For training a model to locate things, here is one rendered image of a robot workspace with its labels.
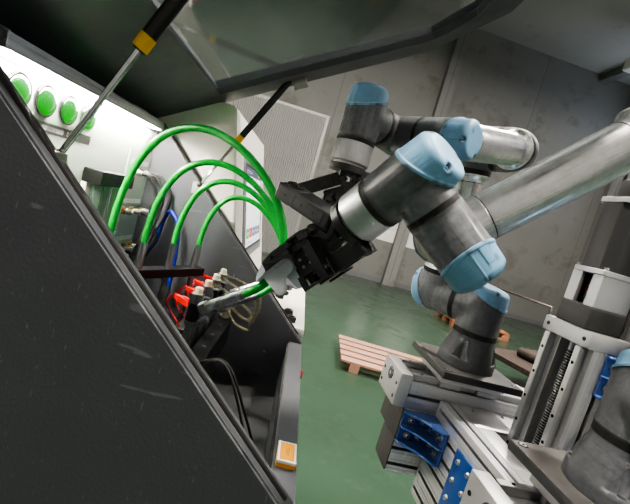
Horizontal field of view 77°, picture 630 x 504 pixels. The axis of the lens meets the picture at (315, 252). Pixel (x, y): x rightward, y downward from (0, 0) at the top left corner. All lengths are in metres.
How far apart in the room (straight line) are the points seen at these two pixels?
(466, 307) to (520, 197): 0.56
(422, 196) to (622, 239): 0.59
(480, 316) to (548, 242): 11.01
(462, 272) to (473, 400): 0.73
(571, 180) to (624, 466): 0.42
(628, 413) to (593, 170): 0.35
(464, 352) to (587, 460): 0.45
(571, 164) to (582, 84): 12.06
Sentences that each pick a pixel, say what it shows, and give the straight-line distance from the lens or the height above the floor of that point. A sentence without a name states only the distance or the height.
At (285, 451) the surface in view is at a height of 0.96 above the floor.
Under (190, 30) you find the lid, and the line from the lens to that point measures 0.85.
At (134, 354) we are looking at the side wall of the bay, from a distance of 0.52.
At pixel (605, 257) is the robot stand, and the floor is 1.40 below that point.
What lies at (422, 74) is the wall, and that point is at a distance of 10.72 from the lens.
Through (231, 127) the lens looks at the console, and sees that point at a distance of 1.19.
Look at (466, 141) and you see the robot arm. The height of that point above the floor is 1.52.
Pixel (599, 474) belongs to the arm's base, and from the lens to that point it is 0.79.
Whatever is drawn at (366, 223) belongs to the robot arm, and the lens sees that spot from 0.51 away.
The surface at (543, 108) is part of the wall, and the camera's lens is 12.01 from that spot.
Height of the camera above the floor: 1.33
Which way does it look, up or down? 6 degrees down
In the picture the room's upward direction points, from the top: 16 degrees clockwise
